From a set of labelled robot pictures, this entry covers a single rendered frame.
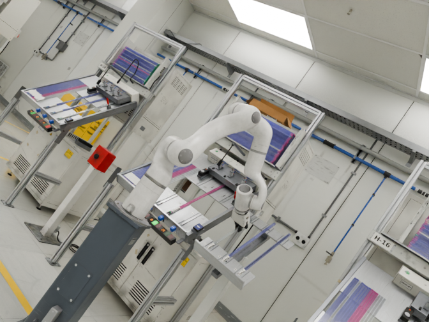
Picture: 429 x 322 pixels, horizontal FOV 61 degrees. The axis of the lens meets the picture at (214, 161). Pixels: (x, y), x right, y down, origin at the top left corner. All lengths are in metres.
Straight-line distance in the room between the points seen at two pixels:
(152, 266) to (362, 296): 1.30
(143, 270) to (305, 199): 2.04
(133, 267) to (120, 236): 0.99
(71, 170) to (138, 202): 1.70
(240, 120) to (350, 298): 1.07
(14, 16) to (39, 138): 2.89
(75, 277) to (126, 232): 0.30
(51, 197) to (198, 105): 2.35
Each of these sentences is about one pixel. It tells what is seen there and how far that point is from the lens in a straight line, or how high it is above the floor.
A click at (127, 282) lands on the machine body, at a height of 0.16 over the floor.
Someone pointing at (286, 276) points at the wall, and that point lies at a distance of 3.92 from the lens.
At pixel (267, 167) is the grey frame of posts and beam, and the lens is 2.58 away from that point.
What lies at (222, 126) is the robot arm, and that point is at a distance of 1.75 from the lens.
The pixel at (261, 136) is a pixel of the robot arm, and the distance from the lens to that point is 1.89.
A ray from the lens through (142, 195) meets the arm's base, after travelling 1.69.
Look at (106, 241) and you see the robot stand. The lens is 1.72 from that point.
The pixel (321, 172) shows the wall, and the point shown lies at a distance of 4.06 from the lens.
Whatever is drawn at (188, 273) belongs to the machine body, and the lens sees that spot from 2.44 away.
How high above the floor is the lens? 1.03
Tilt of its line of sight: 3 degrees up
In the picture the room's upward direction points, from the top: 36 degrees clockwise
